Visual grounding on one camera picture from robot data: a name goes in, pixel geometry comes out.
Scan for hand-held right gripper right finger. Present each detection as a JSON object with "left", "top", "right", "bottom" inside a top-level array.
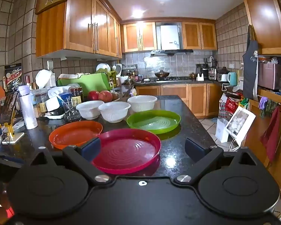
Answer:
[{"left": 173, "top": 137, "right": 259, "bottom": 185}]

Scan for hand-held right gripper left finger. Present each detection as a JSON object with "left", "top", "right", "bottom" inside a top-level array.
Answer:
[{"left": 29, "top": 137, "right": 114, "bottom": 186}]

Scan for orange plastic plate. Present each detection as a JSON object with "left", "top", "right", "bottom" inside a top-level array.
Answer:
[{"left": 49, "top": 120, "right": 103, "bottom": 150}]

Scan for red plastic plate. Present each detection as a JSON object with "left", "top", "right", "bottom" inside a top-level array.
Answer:
[{"left": 92, "top": 128, "right": 161, "bottom": 175}]

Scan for white ribbed plastic bowl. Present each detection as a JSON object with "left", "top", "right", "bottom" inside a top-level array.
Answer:
[
  {"left": 127, "top": 95, "right": 158, "bottom": 112},
  {"left": 75, "top": 100, "right": 105, "bottom": 120},
  {"left": 98, "top": 101, "right": 131, "bottom": 123}
]

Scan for green plastic plate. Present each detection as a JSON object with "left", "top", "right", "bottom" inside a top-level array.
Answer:
[{"left": 126, "top": 109, "right": 181, "bottom": 135}]

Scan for white paper bag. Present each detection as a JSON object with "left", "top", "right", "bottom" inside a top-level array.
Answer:
[{"left": 215, "top": 118, "right": 230, "bottom": 143}]

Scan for clear drinking glass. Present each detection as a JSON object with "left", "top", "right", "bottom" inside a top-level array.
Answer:
[{"left": 62, "top": 97, "right": 81, "bottom": 121}]

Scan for white flat tray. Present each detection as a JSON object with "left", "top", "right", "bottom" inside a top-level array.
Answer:
[{"left": 44, "top": 112, "right": 66, "bottom": 120}]

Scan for patterned gift bag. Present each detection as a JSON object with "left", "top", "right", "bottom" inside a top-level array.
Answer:
[{"left": 218, "top": 93, "right": 232, "bottom": 120}]

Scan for white picture box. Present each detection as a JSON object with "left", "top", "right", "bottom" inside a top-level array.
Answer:
[{"left": 225, "top": 106, "right": 256, "bottom": 146}]

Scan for wooden base cabinets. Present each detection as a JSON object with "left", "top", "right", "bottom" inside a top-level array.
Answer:
[{"left": 135, "top": 83, "right": 223, "bottom": 119}]

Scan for dark sauce jar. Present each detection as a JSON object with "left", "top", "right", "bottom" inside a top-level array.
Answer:
[{"left": 70, "top": 87, "right": 85, "bottom": 106}]

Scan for pink red apple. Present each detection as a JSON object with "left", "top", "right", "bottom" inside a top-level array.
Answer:
[{"left": 99, "top": 90, "right": 113, "bottom": 103}]

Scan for red shopping bag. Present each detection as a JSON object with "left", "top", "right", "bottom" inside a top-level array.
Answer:
[{"left": 225, "top": 97, "right": 243, "bottom": 115}]

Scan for small white box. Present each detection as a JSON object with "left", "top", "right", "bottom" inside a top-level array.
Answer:
[{"left": 45, "top": 96, "right": 59, "bottom": 112}]

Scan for blue tissue pack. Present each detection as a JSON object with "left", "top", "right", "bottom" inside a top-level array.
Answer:
[{"left": 48, "top": 86, "right": 72, "bottom": 105}]

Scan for green cutting board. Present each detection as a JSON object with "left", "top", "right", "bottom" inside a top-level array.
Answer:
[{"left": 57, "top": 73, "right": 111, "bottom": 94}]

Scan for white thermos bottle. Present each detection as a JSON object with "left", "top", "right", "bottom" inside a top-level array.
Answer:
[{"left": 18, "top": 85, "right": 38, "bottom": 130}]

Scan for white cloth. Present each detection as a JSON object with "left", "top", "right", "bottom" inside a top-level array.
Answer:
[{"left": 58, "top": 73, "right": 85, "bottom": 80}]

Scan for red towel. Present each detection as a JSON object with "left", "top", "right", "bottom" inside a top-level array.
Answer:
[{"left": 260, "top": 106, "right": 281, "bottom": 163}]

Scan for black coffee machine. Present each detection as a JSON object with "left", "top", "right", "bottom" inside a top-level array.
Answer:
[{"left": 196, "top": 63, "right": 210, "bottom": 80}]

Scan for teal mug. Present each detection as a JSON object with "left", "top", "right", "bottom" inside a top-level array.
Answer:
[{"left": 228, "top": 72, "right": 238, "bottom": 86}]

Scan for green dish rack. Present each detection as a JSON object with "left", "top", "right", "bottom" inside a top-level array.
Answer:
[{"left": 96, "top": 63, "right": 117, "bottom": 92}]

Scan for yellow phone stand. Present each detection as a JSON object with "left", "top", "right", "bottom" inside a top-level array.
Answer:
[{"left": 0, "top": 111, "right": 25, "bottom": 144}]

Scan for purple rubber gloves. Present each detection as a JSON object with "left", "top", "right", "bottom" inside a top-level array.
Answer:
[{"left": 259, "top": 96, "right": 269, "bottom": 110}]

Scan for white lidded container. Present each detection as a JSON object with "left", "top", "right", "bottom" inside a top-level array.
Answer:
[{"left": 35, "top": 70, "right": 56, "bottom": 89}]

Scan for black smartphone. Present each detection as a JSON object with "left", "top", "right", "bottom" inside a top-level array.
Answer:
[{"left": 0, "top": 91, "right": 19, "bottom": 125}]

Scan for dark apron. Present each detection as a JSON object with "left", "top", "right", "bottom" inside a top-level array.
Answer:
[{"left": 242, "top": 25, "right": 259, "bottom": 101}]

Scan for steel range hood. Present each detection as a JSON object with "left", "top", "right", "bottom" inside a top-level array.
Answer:
[{"left": 151, "top": 49, "right": 194, "bottom": 56}]

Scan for pink kitchen appliance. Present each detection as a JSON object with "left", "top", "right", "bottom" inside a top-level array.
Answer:
[{"left": 258, "top": 61, "right": 281, "bottom": 91}]

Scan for black tea package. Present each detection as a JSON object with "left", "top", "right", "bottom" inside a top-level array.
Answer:
[{"left": 4, "top": 63, "right": 22, "bottom": 92}]

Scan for white water heater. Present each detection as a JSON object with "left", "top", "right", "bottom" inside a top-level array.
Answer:
[{"left": 160, "top": 25, "right": 180, "bottom": 50}]

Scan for wooden wall cabinet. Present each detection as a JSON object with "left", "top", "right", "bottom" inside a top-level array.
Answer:
[
  {"left": 36, "top": 0, "right": 122, "bottom": 59},
  {"left": 123, "top": 22, "right": 157, "bottom": 53},
  {"left": 181, "top": 22, "right": 217, "bottom": 50}
]

